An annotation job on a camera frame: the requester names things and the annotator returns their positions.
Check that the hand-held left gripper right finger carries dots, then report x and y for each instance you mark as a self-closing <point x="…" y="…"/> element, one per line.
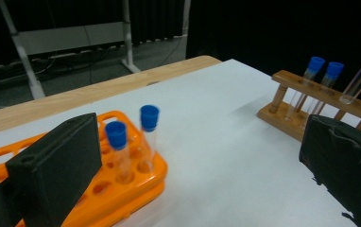
<point x="345" y="164"/>

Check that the orange plastic test tube rack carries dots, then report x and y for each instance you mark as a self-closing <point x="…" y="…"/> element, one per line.
<point x="131" y="195"/>

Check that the white table sheet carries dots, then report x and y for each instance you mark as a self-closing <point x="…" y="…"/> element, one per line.
<point x="219" y="151"/>

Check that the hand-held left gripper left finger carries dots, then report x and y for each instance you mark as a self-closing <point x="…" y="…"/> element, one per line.
<point x="59" y="164"/>

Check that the blue-capped clear test tube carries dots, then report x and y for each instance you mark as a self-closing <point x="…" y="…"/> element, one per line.
<point x="316" y="64"/>
<point x="348" y="98"/>
<point x="149" y="117"/>
<point x="335" y="69"/>
<point x="116" y="135"/>

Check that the wooden test tube rack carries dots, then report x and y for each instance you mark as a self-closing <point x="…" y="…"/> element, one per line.
<point x="295" y="80"/>

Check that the white upright post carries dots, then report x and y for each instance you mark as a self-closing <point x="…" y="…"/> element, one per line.
<point x="187" y="17"/>

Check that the white metal stand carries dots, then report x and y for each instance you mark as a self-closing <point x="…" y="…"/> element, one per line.
<point x="71" y="38"/>

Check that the dark curtain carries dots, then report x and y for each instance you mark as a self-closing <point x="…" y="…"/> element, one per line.
<point x="156" y="19"/>

